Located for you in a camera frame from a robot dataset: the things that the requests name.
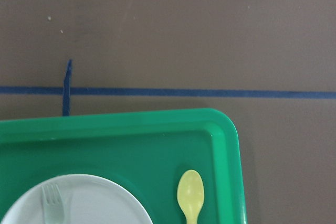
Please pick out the green plastic tray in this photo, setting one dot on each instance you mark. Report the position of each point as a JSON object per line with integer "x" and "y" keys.
{"x": 146, "y": 153}

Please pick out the pale green plastic fork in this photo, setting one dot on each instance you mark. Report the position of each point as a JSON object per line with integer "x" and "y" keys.
{"x": 53, "y": 205}

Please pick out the white round plate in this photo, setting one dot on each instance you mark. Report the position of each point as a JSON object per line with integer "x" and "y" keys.
{"x": 86, "y": 198}

